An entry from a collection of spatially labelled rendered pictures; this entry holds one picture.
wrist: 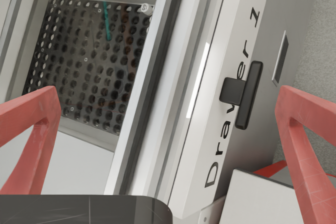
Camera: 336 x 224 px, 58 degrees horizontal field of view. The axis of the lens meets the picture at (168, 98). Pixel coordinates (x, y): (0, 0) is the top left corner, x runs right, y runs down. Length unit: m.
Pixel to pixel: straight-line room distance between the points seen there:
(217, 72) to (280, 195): 0.22
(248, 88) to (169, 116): 0.10
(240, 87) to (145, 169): 0.13
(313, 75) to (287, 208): 0.84
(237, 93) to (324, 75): 0.94
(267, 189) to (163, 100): 0.26
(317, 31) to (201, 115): 1.02
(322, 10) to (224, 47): 1.02
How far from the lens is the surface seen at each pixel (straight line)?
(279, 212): 0.48
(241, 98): 0.33
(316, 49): 1.28
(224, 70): 0.33
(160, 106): 0.27
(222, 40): 0.33
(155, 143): 0.27
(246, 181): 0.48
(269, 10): 0.57
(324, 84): 1.25
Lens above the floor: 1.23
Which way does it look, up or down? 63 degrees down
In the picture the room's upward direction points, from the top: 72 degrees counter-clockwise
